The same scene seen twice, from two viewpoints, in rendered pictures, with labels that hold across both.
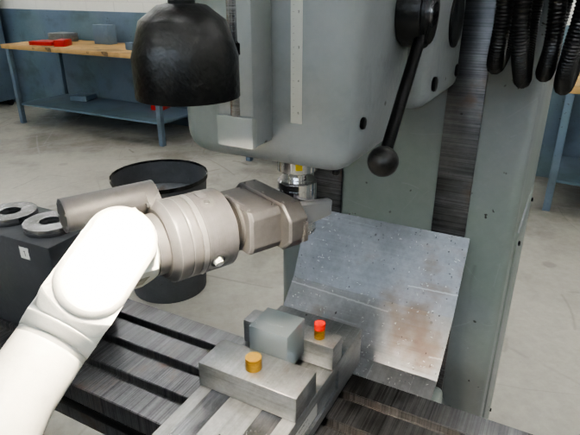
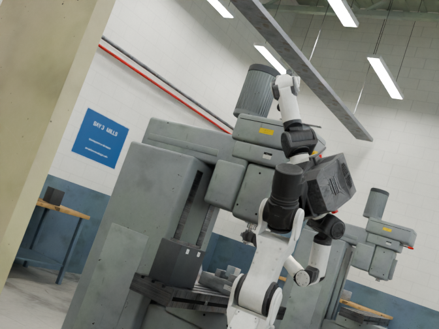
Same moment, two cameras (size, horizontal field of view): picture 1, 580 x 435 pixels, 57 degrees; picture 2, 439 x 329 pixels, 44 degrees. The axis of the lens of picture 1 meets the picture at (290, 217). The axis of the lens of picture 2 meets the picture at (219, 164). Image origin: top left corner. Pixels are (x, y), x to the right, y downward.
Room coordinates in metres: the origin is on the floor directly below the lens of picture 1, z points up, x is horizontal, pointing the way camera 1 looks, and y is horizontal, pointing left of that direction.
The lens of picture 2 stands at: (0.55, 3.05, 1.19)
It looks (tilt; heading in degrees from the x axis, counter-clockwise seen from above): 7 degrees up; 276
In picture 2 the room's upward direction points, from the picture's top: 19 degrees clockwise
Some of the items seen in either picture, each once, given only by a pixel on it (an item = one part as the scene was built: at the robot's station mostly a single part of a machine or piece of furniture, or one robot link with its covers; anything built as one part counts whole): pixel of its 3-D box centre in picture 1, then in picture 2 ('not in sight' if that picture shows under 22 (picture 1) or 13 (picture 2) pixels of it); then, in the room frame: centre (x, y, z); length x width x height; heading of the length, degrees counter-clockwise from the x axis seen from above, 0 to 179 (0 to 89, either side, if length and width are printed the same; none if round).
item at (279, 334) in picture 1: (277, 339); (232, 272); (0.62, 0.02, 1.02); 0.06 x 0.05 x 0.06; 62
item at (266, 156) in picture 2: not in sight; (266, 159); (0.64, -0.03, 1.68); 0.34 x 0.24 x 0.10; 152
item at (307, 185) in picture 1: (297, 181); not in sight; (0.60, -0.01, 1.26); 0.05 x 0.05 x 0.01
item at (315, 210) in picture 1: (312, 212); not in sight; (0.58, -0.03, 1.23); 0.06 x 0.02 x 0.03; 127
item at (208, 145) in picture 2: not in sight; (202, 147); (1.04, -0.24, 1.66); 0.80 x 0.23 x 0.20; 152
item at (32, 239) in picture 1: (40, 265); (178, 262); (0.86, 0.46, 1.01); 0.22 x 0.12 x 0.20; 64
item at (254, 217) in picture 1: (233, 224); (257, 239); (0.55, 0.06, 1.23); 0.13 x 0.12 x 0.10; 37
